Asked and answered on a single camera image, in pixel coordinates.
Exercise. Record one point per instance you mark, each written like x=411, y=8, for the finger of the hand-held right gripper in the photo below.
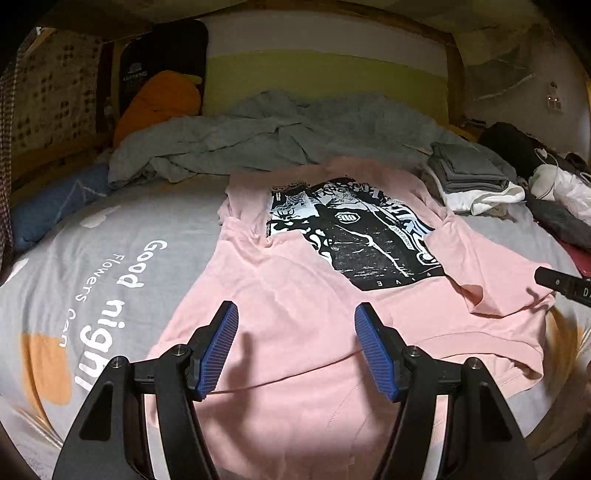
x=556, y=281

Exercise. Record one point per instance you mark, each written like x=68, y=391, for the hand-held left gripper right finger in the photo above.
x=376, y=355

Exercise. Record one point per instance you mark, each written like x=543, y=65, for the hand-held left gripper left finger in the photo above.
x=217, y=350

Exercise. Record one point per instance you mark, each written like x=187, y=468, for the pink printed t-shirt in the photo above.
x=277, y=277

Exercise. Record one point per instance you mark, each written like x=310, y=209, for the black clothes pile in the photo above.
x=512, y=143

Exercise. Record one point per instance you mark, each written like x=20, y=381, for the folded grey clothes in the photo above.
x=466, y=166

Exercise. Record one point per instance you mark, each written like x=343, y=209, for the red cloth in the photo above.
x=579, y=258

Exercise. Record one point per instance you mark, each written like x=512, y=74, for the dark grey cloth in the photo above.
x=554, y=221

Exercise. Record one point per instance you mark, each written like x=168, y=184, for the crumpled white cloth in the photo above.
x=558, y=184

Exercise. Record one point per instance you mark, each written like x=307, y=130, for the folded white cloth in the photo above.
x=489, y=196

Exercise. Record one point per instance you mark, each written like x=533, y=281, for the grey printed bed sheet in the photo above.
x=138, y=221

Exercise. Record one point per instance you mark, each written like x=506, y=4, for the blue pillow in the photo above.
x=55, y=203

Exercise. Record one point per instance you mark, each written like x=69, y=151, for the crumpled grey blanket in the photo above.
x=258, y=129

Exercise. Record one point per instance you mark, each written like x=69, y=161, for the orange plush pillow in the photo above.
x=157, y=101

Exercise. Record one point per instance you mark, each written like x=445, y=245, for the plaid cloth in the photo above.
x=7, y=161

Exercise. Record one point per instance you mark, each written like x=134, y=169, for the beige patterned panel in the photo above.
x=55, y=83

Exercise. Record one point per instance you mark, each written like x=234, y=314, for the white wall socket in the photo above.
x=554, y=97

